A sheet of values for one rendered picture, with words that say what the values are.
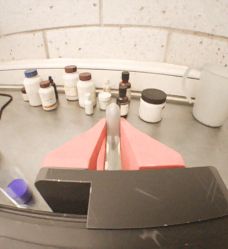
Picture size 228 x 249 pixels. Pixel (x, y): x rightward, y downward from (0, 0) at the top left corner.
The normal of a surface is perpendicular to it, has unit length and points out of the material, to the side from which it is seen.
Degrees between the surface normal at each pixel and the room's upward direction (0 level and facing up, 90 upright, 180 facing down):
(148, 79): 90
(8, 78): 90
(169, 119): 0
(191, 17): 90
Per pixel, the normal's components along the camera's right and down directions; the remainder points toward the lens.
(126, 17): -0.19, 0.60
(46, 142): 0.00, -0.79
